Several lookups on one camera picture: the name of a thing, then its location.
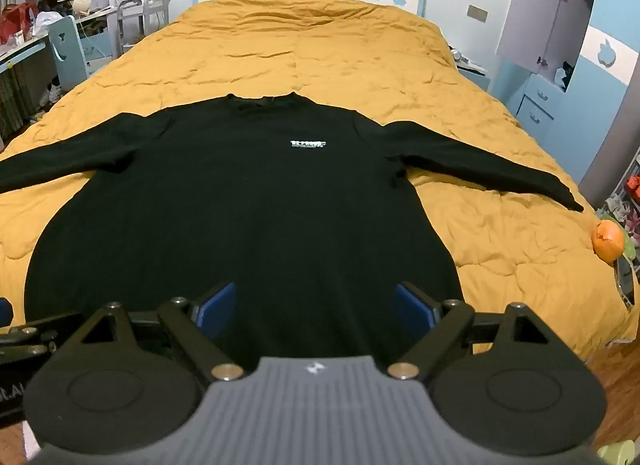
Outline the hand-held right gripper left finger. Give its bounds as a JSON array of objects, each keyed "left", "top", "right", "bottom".
[{"left": 80, "top": 281, "right": 245, "bottom": 380}]

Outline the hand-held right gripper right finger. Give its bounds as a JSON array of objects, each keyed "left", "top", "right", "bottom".
[{"left": 387, "top": 282, "right": 553, "bottom": 380}]

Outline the black long-sleeve sweater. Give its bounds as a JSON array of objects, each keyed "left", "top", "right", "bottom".
[{"left": 0, "top": 91, "right": 585, "bottom": 371}]

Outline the orange round toy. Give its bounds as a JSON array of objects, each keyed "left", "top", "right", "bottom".
[{"left": 591, "top": 219, "right": 626, "bottom": 262}]

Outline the pile of small toys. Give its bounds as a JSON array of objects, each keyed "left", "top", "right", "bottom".
[{"left": 597, "top": 155, "right": 640, "bottom": 258}]

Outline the blue nightstand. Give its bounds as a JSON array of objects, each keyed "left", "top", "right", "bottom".
[{"left": 451, "top": 47, "right": 493, "bottom": 90}]

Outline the yellow quilt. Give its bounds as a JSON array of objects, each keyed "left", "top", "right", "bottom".
[{"left": 0, "top": 0, "right": 633, "bottom": 361}]

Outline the white and blue desk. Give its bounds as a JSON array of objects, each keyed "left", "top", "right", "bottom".
[{"left": 0, "top": 7, "right": 121, "bottom": 146}]

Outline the blue chair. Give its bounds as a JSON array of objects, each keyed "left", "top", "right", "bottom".
[{"left": 48, "top": 15, "right": 93, "bottom": 93}]

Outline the red bag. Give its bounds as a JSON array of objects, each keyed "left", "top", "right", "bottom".
[{"left": 0, "top": 2, "right": 38, "bottom": 43}]

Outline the white plastic bag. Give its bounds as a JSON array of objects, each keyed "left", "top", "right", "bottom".
[{"left": 32, "top": 11, "right": 63, "bottom": 36}]

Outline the grey rolling cart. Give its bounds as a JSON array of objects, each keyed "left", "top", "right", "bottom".
[{"left": 117, "top": 0, "right": 168, "bottom": 53}]

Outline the white and blue wardrobe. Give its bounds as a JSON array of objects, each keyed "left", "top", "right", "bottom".
[{"left": 496, "top": 0, "right": 640, "bottom": 186}]

